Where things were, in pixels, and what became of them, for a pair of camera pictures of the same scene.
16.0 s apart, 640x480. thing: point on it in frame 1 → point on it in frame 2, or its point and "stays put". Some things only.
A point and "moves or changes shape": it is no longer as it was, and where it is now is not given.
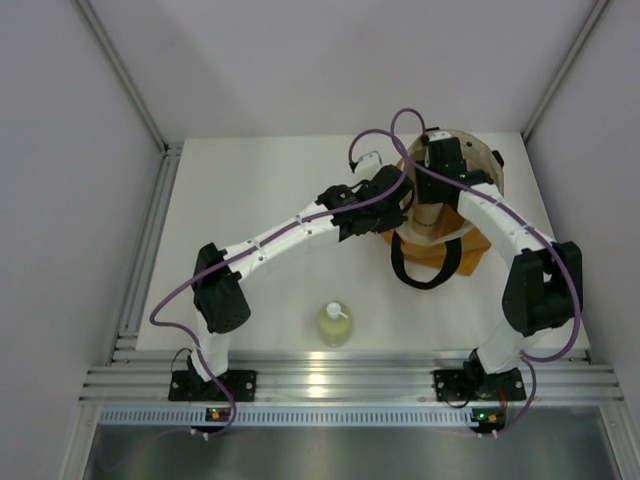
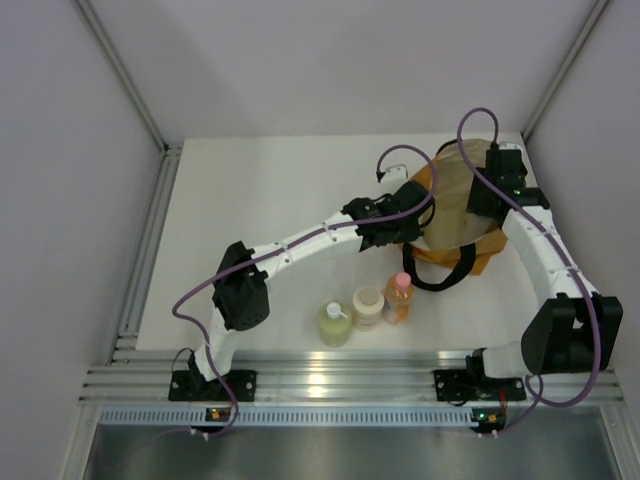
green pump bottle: [335, 324] stays put
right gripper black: [425, 195] → [475, 205]
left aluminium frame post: [124, 71] stays put
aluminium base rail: [354, 376] stays put
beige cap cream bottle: [425, 215] moves or changes shape
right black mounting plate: [451, 385] stays put
